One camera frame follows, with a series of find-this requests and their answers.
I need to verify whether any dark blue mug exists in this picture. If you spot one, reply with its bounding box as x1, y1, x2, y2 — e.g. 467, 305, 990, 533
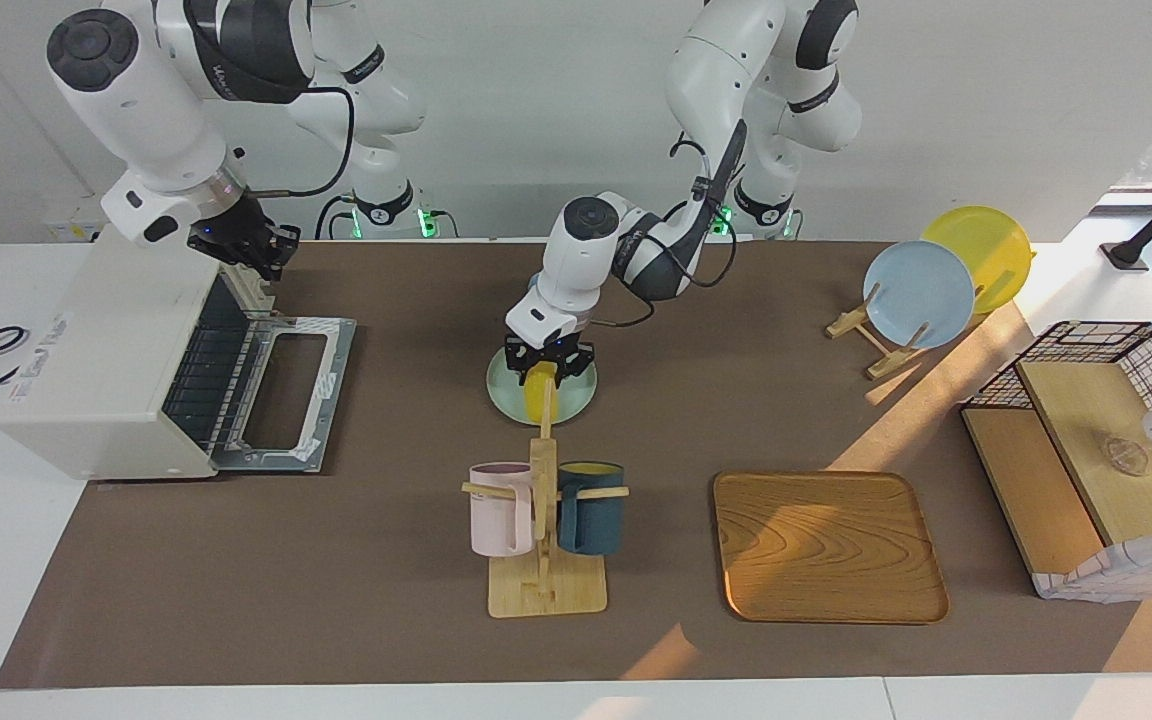
556, 461, 626, 557

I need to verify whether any pink mug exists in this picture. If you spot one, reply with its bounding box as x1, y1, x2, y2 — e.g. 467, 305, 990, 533
468, 462, 537, 558

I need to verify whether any glass oven door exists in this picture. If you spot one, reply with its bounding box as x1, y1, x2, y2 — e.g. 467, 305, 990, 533
211, 312, 357, 473

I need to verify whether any yellow corn cob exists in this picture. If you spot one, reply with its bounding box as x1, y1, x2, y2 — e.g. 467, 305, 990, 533
524, 362, 559, 425

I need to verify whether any wooden plate rack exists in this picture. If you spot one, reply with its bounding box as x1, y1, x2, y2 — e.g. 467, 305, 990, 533
826, 283, 937, 381

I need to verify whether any white toaster oven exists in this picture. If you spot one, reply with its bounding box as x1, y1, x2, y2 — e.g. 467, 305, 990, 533
0, 222, 357, 481

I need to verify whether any white brick-pattern paper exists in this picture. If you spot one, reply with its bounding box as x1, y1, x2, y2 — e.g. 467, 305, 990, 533
1031, 528, 1152, 603

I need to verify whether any wooden mug rack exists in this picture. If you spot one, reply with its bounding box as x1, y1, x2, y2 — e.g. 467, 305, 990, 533
461, 378, 630, 619

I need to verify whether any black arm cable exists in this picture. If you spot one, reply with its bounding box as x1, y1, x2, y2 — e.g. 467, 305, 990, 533
591, 130, 742, 331
236, 85, 355, 198

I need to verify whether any clear glass cup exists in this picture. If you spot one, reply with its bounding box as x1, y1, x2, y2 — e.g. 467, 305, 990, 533
1101, 437, 1152, 477

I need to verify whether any brown table mat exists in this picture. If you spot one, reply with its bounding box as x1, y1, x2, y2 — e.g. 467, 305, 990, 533
0, 240, 1152, 691

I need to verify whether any two-tier wooden shelf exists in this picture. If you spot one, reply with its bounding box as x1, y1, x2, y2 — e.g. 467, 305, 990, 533
961, 358, 1152, 581

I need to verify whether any wooden serving tray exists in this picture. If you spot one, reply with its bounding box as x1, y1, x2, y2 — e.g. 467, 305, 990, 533
713, 470, 950, 625

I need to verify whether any light blue plate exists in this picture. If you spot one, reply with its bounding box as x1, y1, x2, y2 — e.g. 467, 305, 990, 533
863, 240, 976, 350

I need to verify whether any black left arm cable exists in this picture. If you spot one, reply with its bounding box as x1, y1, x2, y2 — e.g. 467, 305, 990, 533
591, 130, 742, 331

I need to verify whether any yellow plate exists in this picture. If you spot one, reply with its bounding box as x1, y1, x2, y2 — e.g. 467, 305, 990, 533
921, 205, 1034, 315

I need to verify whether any pale green plate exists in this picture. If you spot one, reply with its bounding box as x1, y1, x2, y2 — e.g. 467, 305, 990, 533
486, 345, 599, 426

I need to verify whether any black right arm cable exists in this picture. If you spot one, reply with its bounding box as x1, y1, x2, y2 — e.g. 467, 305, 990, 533
236, 85, 355, 198

